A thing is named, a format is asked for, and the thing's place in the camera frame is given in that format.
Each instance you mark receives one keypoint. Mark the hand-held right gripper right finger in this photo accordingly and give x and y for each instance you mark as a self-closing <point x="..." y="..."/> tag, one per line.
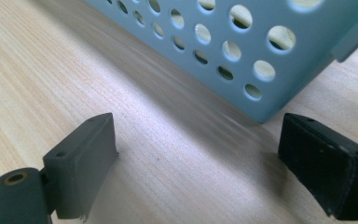
<point x="329" y="168"/>

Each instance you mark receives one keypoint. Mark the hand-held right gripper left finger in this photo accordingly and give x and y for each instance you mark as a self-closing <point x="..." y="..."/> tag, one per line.
<point x="77" y="168"/>

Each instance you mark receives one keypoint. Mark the blue perforated plastic basket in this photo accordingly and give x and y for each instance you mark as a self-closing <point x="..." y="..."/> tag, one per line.
<point x="254" y="34"/>

